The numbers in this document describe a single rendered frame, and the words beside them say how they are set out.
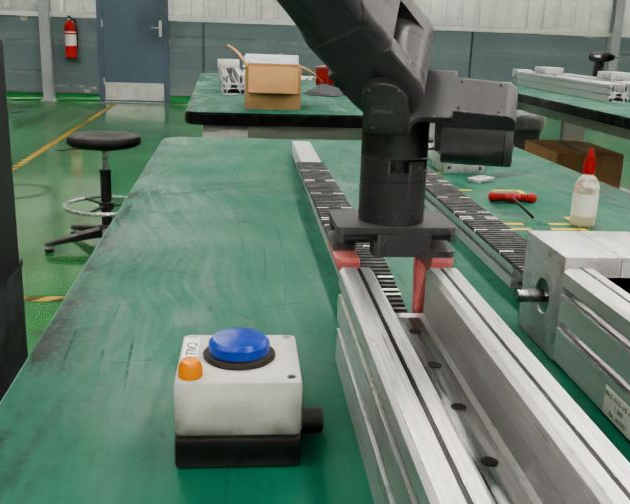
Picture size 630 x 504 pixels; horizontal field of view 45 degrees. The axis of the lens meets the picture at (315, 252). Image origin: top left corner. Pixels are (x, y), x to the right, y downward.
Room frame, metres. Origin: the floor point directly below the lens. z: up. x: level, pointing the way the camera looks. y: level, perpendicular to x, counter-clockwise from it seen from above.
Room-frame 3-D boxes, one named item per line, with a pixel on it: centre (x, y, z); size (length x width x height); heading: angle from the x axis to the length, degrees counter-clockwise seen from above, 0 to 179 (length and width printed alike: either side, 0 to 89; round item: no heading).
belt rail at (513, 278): (1.30, -0.19, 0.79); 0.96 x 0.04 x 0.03; 6
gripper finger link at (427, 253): (0.66, -0.08, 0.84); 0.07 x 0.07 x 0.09; 6
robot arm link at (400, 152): (0.65, -0.07, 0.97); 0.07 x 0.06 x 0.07; 77
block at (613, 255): (0.66, -0.24, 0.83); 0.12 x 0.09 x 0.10; 96
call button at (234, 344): (0.47, 0.05, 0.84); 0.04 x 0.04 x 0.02
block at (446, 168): (1.61, -0.29, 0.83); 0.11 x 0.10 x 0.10; 95
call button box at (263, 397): (0.47, 0.04, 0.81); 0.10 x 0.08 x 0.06; 96
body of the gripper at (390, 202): (0.65, -0.07, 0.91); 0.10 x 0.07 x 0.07; 96
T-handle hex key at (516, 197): (1.22, -0.33, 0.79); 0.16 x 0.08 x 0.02; 178
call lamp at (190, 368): (0.44, 0.07, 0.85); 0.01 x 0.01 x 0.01
